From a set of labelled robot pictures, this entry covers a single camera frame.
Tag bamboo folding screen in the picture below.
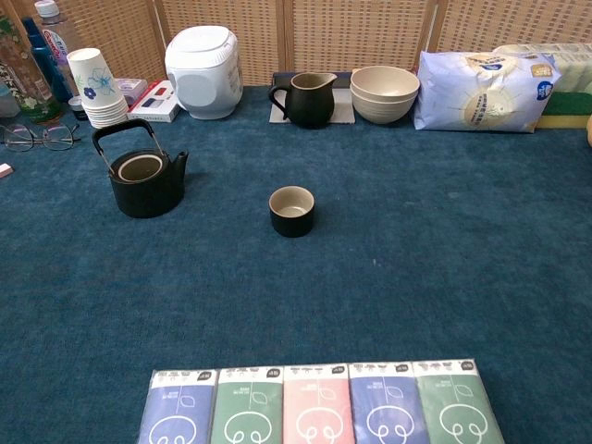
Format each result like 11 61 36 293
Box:
0 0 592 88

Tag black ceramic pitcher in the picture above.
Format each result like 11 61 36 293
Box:
268 71 339 130

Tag teal fabric table cover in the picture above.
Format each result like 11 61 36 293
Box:
0 84 592 444

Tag clear bottle with red label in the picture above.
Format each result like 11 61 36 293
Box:
33 0 85 96

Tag beige ribbed bowl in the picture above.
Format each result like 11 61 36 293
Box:
351 89 418 125
350 65 421 101

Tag pale blue tissue bag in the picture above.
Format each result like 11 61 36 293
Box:
413 49 562 134

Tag blue tissue pack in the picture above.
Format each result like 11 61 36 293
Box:
137 368 219 444
348 361 431 444

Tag small black jar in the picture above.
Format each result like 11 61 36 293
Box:
68 95 90 122

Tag translucent grey container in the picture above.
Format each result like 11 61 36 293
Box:
0 81 22 119

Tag white rice cooker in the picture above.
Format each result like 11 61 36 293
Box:
164 25 245 121

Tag dark flat box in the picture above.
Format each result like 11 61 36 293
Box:
272 70 354 90

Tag pale green towel pack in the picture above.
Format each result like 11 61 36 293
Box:
491 43 592 94

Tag red and white box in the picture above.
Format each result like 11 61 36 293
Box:
126 80 182 124

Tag black teapot with loop handle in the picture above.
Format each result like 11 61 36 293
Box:
91 117 190 220

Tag black teacup with beige inside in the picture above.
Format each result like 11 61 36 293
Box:
268 185 316 239

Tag grey cloth mat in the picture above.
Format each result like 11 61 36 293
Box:
269 87 357 125

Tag pink tissue pack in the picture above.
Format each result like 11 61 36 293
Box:
281 364 356 444

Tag green tissue pack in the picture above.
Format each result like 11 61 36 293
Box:
209 365 285 444
411 358 507 444

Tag black rimmed eyeglasses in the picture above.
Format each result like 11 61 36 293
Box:
0 122 81 153

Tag small white pink box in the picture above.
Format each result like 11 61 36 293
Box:
114 77 149 106

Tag green and yellow sponge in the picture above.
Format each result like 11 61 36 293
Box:
535 91 592 131

